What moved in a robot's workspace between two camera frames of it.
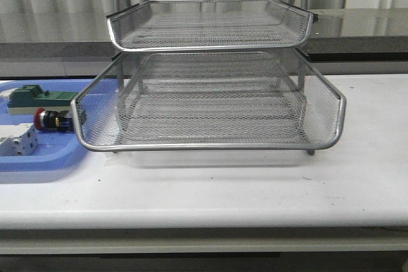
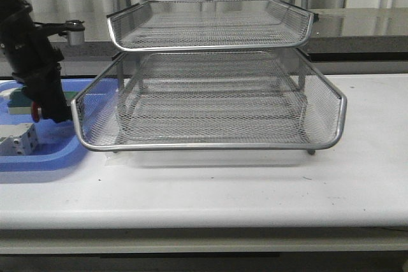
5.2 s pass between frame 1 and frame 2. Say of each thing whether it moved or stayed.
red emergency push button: moved
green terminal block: stayed
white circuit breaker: stayed
